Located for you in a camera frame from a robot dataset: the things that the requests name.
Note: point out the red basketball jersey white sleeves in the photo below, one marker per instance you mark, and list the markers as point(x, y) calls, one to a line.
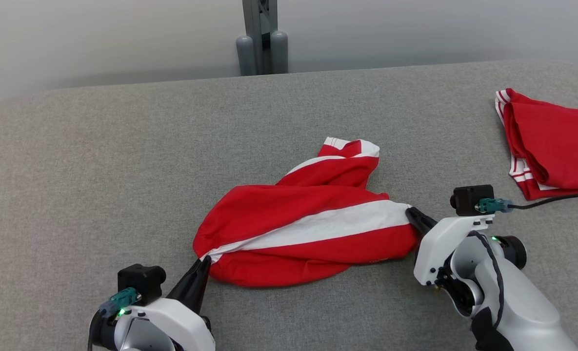
point(562, 146)

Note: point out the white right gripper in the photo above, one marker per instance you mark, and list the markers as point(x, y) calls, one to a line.
point(435, 248)

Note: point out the grey cylindrical post foot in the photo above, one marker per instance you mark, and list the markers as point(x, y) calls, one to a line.
point(279, 53)
point(246, 56)

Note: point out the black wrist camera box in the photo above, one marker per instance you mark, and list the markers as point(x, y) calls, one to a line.
point(469, 200)
point(140, 282)

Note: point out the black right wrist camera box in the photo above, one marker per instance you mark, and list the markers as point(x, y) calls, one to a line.
point(469, 200)

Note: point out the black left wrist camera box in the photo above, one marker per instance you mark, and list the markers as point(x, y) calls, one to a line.
point(140, 282)

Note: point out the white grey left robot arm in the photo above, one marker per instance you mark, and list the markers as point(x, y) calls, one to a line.
point(142, 339)

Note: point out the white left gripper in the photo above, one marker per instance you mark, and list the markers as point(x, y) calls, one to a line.
point(186, 324)

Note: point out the red shorts with white stripe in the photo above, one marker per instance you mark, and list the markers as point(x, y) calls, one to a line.
point(293, 209)

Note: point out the grey aluminium post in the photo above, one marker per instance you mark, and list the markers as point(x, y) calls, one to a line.
point(257, 24)

